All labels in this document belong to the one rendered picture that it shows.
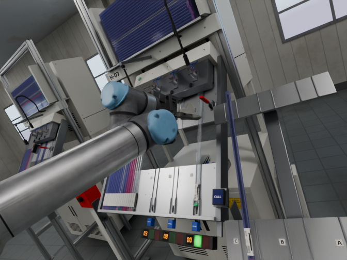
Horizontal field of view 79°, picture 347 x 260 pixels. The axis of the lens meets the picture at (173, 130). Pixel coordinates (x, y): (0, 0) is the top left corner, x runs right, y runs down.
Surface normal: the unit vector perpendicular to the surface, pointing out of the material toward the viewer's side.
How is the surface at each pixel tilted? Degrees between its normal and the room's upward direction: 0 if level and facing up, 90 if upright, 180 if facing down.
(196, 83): 43
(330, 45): 90
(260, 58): 90
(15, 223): 113
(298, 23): 90
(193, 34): 90
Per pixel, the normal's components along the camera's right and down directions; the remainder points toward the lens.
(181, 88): -0.61, -0.38
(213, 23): -0.48, 0.40
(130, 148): 0.76, 0.10
